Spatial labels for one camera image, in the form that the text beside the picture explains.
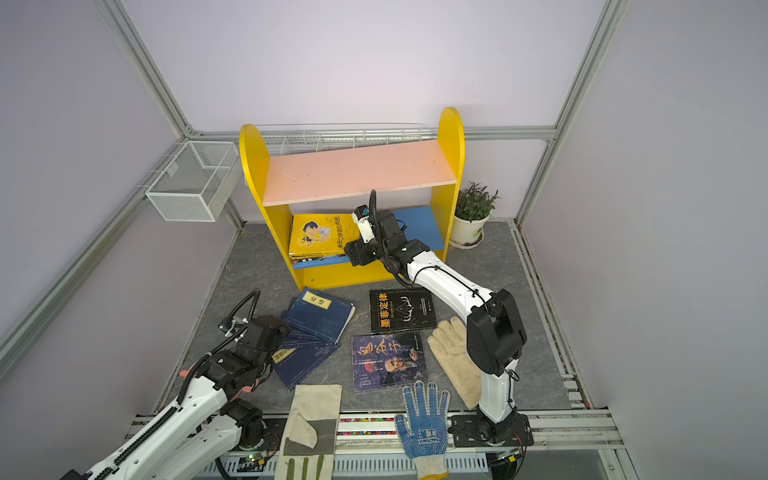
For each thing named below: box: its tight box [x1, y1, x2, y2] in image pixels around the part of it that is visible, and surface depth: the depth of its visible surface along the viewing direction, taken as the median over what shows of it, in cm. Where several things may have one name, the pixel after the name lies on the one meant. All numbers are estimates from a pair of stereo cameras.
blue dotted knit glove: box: [395, 381, 450, 479], surface depth 76 cm
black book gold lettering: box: [369, 288, 438, 334], surface depth 96 cm
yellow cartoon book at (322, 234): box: [289, 214, 364, 257], surface depth 92 cm
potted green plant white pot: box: [450, 181, 501, 249], surface depth 104 cm
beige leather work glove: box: [427, 316, 481, 410], surface depth 87 cm
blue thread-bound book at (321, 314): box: [283, 288, 356, 345], surface depth 93 cm
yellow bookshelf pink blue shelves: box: [239, 108, 466, 290], surface depth 81 cm
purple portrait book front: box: [352, 332, 429, 393], surface depth 86 cm
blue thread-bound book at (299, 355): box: [272, 331, 341, 391], surface depth 88 cm
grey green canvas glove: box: [274, 384, 343, 480], surface depth 75 cm
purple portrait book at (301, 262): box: [292, 254, 351, 270], surface depth 93 cm
